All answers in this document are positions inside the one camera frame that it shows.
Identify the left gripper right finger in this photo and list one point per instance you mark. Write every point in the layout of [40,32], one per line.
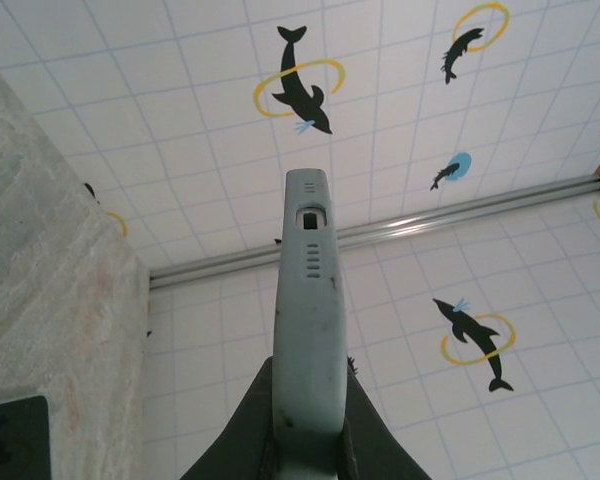
[375,450]

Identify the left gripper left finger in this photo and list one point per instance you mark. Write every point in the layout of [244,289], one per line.
[245,440]

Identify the light teal phone case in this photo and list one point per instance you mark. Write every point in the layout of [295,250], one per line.
[310,325]

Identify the black smartphone in teal case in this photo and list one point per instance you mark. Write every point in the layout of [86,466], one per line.
[17,440]

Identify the aluminium corner post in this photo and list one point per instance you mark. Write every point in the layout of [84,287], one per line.
[405,225]

